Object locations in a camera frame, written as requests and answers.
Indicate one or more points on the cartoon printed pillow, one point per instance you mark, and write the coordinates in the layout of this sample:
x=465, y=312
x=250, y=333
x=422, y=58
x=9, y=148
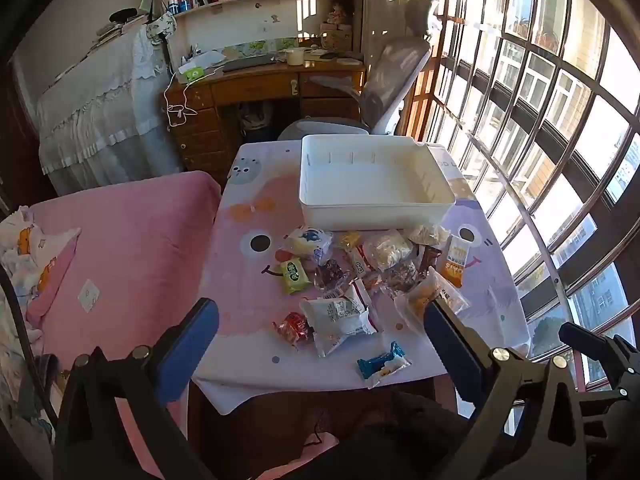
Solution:
x=30, y=250

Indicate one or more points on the blue and white snack packet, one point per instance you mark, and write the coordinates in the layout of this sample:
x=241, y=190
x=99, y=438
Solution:
x=382, y=364

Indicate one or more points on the white plastic bin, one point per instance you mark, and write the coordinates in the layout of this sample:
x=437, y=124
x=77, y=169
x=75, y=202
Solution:
x=370, y=185

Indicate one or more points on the clear packet of yellow pastry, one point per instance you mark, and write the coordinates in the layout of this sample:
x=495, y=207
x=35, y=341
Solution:
x=432, y=296

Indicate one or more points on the clear snack packet red print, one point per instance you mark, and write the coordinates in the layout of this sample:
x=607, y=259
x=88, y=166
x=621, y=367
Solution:
x=293, y=329

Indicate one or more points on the green snack packet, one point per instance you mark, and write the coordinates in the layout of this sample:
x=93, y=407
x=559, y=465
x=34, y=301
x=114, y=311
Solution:
x=294, y=275

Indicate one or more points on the clear packet of brown nuts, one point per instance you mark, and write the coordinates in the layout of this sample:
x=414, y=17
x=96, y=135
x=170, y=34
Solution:
x=402, y=275

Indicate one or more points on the brown doll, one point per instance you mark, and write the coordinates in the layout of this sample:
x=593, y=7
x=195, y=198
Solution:
x=339, y=12

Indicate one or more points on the cartoon printed tablecloth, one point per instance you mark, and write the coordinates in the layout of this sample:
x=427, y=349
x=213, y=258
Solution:
x=250, y=300

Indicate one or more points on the green tissue box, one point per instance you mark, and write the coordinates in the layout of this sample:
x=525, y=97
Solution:
x=192, y=74

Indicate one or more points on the brown snack packet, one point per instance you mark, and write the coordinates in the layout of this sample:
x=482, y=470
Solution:
x=428, y=257

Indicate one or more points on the grey office chair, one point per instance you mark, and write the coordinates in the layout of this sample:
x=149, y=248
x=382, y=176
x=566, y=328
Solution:
x=395, y=75

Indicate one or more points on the wooden desk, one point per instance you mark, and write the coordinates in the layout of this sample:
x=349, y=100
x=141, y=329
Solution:
x=250, y=85

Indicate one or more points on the red trimmed dark cookie packet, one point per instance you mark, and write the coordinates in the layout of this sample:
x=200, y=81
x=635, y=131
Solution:
x=330, y=276

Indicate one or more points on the brown cardboard box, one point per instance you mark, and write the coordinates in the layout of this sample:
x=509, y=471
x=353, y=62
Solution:
x=336, y=37

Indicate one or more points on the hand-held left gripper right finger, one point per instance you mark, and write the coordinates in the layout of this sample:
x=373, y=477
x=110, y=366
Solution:
x=450, y=340

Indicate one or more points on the white snack packet blue print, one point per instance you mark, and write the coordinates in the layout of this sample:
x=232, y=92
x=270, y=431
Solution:
x=307, y=242

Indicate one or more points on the blue trash bin with bag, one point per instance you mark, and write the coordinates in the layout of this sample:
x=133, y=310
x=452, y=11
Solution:
x=255, y=122

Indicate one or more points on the clear packet of puffed snack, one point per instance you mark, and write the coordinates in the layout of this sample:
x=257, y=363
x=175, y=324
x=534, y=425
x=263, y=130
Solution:
x=385, y=251

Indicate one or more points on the white and red snack packet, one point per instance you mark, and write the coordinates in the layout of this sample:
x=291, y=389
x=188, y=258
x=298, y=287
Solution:
x=337, y=317

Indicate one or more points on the small yellow candy packet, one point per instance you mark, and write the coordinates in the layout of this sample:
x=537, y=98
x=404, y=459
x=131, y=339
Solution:
x=350, y=238

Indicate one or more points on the white lace cover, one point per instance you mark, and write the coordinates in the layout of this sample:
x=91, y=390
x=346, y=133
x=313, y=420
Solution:
x=100, y=110

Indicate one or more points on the pink bed blanket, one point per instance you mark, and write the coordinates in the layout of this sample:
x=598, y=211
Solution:
x=125, y=240

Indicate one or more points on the person's dark clothing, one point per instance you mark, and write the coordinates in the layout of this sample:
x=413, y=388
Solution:
x=390, y=440

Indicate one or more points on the orange and white snack packet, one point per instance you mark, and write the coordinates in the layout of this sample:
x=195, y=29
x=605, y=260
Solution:
x=457, y=260

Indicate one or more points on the black keyboard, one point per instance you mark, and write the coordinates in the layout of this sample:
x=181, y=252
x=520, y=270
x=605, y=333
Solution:
x=247, y=62

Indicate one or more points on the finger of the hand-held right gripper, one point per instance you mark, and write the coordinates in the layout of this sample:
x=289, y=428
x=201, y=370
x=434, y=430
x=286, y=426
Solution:
x=600, y=400
x=585, y=337

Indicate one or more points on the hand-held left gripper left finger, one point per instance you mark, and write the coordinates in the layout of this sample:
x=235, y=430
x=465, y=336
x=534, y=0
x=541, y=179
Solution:
x=195, y=340

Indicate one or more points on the clear packet of pale snack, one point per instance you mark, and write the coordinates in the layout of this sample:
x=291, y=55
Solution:
x=429, y=234

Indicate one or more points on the wooden bookshelf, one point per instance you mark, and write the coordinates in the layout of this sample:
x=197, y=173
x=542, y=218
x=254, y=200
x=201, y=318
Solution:
x=280, y=15

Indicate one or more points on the white mug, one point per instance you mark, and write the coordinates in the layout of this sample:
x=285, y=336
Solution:
x=295, y=57

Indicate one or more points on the metal window grille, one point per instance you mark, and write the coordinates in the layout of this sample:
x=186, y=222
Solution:
x=550, y=110

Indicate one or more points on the patterned cloth bag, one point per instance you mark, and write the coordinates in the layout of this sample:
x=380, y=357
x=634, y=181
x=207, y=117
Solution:
x=161, y=25

